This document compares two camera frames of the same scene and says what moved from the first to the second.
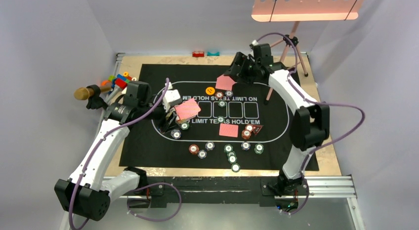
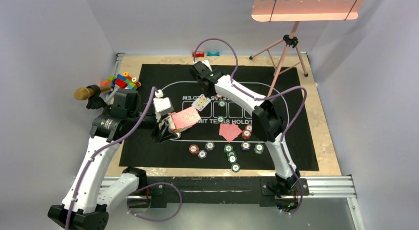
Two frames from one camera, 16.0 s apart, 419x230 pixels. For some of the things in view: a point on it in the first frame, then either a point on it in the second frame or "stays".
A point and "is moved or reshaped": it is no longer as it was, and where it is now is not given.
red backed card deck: [186, 110] is moved or reshaped
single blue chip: [245, 146] stays
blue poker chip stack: [210, 146] stays
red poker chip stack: [193, 149] stays
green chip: [235, 167] stays
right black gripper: [239, 59] -> [209, 93]
